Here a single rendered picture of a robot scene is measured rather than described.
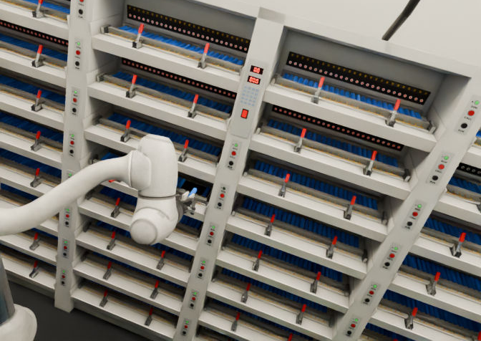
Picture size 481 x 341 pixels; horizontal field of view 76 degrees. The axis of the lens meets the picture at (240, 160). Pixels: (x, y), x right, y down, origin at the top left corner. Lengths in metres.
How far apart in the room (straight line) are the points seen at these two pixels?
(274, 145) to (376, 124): 0.36
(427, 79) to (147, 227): 1.11
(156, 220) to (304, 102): 0.64
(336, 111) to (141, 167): 0.68
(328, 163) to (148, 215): 0.68
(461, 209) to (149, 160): 1.06
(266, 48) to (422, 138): 0.61
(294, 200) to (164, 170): 0.60
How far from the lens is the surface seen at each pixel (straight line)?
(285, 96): 1.13
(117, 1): 1.51
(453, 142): 1.25
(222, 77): 1.17
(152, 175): 0.84
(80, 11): 1.41
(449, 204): 1.32
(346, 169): 1.20
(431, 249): 1.40
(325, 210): 1.28
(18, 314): 1.46
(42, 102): 1.67
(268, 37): 1.13
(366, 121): 1.16
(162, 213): 0.85
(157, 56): 1.25
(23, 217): 0.96
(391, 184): 1.25
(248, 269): 1.45
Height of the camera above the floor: 1.63
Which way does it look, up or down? 21 degrees down
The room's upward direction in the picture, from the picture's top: 16 degrees clockwise
